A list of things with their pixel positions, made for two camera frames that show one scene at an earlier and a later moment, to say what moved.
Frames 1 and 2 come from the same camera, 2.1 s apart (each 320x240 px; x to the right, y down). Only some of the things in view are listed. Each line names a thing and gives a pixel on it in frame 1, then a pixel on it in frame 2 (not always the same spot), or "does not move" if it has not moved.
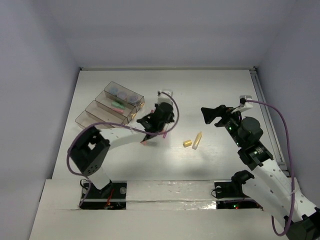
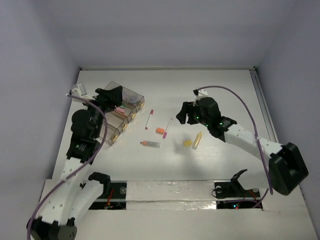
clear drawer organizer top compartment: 125,94 does not move
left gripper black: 152,123 to 105,97
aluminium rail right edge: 264,108 does not move
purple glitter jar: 133,99 does not move
